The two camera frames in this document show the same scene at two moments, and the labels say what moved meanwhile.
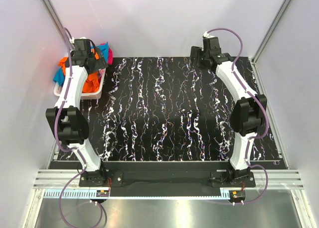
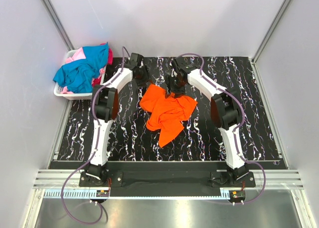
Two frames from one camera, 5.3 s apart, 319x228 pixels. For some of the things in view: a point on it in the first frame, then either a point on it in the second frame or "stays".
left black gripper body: x=98 y=63 → x=143 y=77
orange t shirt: x=91 y=81 → x=165 y=112
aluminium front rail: x=278 y=179 stays
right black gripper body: x=197 y=53 → x=176 y=87
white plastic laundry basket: x=95 y=95 stays
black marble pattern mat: x=162 y=109 stays
